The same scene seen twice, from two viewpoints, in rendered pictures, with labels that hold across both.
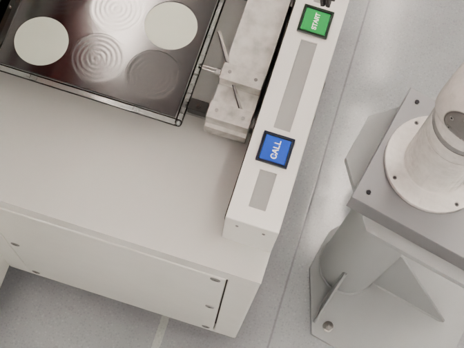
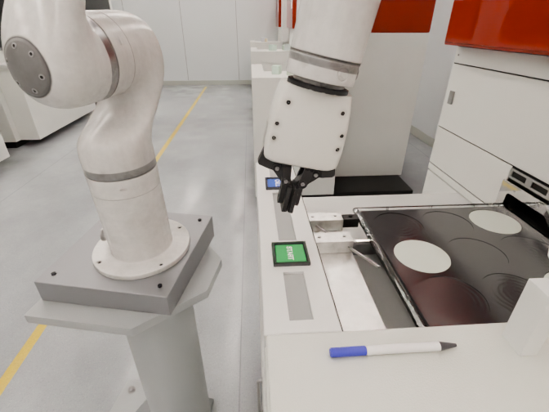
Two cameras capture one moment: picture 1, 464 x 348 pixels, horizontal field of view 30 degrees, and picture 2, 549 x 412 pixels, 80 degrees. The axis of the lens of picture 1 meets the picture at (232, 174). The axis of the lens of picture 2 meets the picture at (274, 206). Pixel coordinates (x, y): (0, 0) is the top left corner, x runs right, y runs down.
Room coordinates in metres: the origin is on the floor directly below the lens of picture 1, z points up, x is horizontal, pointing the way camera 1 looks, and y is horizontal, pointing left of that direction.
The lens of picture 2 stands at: (1.19, -0.20, 1.28)
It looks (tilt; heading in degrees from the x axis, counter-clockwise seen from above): 29 degrees down; 169
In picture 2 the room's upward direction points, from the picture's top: straight up
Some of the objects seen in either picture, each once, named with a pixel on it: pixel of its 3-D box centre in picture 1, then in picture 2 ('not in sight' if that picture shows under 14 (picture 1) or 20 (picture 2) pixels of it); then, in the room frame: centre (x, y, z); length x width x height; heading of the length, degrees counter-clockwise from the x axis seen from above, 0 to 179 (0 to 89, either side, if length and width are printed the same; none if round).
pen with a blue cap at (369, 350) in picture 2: not in sight; (393, 348); (0.98, -0.03, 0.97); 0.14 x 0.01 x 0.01; 83
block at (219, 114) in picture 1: (229, 117); (323, 221); (0.60, 0.02, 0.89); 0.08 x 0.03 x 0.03; 83
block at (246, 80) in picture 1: (242, 79); (331, 242); (0.68, 0.01, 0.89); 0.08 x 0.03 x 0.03; 83
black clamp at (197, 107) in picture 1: (198, 107); (350, 220); (0.61, 0.08, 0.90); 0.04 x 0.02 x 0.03; 83
